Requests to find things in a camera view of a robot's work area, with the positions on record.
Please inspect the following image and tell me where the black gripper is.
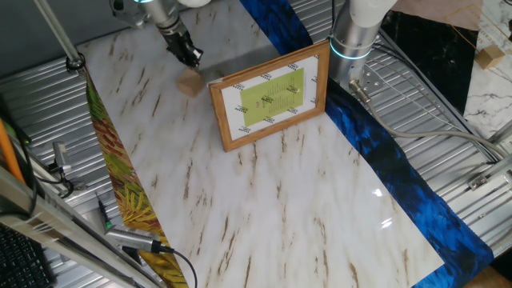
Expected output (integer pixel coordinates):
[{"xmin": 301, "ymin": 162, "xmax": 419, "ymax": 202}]
[{"xmin": 161, "ymin": 24, "xmax": 204, "ymax": 69}]

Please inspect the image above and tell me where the light wooden cube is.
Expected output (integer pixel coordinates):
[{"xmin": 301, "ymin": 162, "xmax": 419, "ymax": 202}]
[{"xmin": 177, "ymin": 67, "xmax": 206, "ymax": 98}]

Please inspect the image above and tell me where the yellow green painted mat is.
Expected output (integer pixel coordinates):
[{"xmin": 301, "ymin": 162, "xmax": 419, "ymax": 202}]
[{"xmin": 84, "ymin": 71, "xmax": 189, "ymax": 288}]

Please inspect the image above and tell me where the aluminium pole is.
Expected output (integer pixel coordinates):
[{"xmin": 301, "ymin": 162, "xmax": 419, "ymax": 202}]
[{"xmin": 32, "ymin": 0, "xmax": 87, "ymax": 74}]

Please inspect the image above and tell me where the white brown marble mat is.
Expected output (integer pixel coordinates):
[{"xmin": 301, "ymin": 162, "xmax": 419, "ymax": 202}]
[{"xmin": 75, "ymin": 0, "xmax": 446, "ymax": 288}]

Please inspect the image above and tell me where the orange tube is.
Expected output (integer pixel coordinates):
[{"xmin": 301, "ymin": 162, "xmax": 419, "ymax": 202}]
[{"xmin": 0, "ymin": 118, "xmax": 27, "ymax": 186}]

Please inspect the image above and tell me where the black marble mat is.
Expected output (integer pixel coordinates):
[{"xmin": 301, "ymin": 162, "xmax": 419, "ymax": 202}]
[{"xmin": 378, "ymin": 10, "xmax": 479, "ymax": 116}]

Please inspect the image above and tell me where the blue painted mat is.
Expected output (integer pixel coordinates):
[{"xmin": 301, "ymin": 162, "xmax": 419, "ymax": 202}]
[{"xmin": 238, "ymin": 0, "xmax": 495, "ymax": 288}]

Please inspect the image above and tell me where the pink mat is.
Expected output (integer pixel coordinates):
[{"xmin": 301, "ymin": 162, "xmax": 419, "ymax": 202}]
[{"xmin": 390, "ymin": 0, "xmax": 486, "ymax": 32}]

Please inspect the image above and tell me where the black keyboard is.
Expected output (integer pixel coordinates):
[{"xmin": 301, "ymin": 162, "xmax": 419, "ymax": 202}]
[{"xmin": 0, "ymin": 223, "xmax": 56, "ymax": 288}]

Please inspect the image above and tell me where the small wooden block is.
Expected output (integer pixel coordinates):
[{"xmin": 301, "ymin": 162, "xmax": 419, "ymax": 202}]
[{"xmin": 474, "ymin": 43, "xmax": 506, "ymax": 70}]

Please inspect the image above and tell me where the white grey marble mat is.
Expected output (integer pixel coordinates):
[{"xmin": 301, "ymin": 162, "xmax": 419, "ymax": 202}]
[{"xmin": 462, "ymin": 0, "xmax": 512, "ymax": 140}]

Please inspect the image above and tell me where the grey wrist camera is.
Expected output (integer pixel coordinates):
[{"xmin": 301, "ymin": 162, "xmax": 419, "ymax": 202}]
[{"xmin": 110, "ymin": 0, "xmax": 147, "ymax": 28}]

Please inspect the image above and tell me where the wooden picture frame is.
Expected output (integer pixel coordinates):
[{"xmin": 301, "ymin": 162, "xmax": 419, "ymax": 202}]
[{"xmin": 207, "ymin": 39, "xmax": 331, "ymax": 153}]

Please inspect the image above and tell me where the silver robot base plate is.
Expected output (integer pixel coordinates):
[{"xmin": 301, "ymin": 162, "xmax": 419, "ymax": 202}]
[{"xmin": 350, "ymin": 63, "xmax": 383, "ymax": 95}]

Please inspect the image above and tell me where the green handled screwdriver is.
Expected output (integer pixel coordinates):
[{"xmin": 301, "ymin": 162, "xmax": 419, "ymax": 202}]
[{"xmin": 97, "ymin": 194, "xmax": 114, "ymax": 231}]

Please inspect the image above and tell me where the long silver camera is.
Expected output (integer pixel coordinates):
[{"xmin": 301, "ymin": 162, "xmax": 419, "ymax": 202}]
[{"xmin": 104, "ymin": 223, "xmax": 163, "ymax": 254}]

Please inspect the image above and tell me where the black camera cable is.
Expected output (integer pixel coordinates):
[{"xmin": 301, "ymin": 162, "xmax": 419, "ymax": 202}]
[{"xmin": 158, "ymin": 244, "xmax": 199, "ymax": 288}]

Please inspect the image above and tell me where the aluminium frame beam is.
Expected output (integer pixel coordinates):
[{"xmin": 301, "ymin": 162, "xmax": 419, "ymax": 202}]
[{"xmin": 0, "ymin": 166, "xmax": 162, "ymax": 288}]

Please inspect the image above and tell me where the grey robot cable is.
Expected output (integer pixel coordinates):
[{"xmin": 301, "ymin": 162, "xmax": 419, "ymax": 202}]
[{"xmin": 348, "ymin": 78, "xmax": 510, "ymax": 162}]

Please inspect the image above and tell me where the aluminium corner bracket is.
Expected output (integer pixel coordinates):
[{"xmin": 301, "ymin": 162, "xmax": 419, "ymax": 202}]
[{"xmin": 466, "ymin": 154, "xmax": 512, "ymax": 191}]

